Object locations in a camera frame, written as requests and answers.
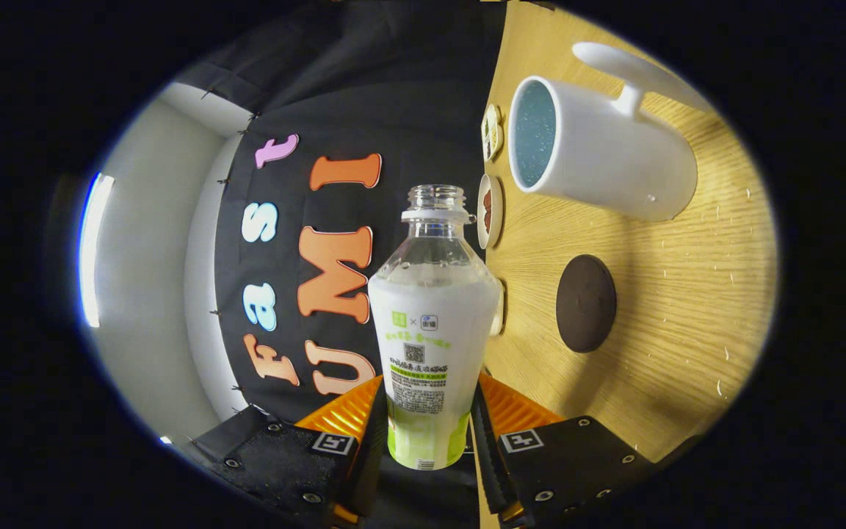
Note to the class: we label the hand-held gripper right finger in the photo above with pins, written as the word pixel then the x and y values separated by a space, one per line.
pixel 577 463

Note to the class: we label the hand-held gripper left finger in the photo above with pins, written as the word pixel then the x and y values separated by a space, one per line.
pixel 283 459

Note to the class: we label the dark brown round coaster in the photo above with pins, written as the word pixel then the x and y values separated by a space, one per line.
pixel 586 303

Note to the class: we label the clear juice bottle green label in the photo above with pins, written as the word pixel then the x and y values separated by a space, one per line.
pixel 434 330

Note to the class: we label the white cup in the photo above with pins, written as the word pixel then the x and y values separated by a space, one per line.
pixel 614 158

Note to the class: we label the wooden table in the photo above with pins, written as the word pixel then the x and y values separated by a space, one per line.
pixel 687 294

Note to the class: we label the round white plate red food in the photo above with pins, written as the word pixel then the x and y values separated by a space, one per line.
pixel 489 213

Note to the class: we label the white divided dish with beans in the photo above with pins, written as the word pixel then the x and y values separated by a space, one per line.
pixel 491 132

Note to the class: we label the black backdrop cloth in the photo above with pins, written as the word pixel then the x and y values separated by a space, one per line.
pixel 393 110

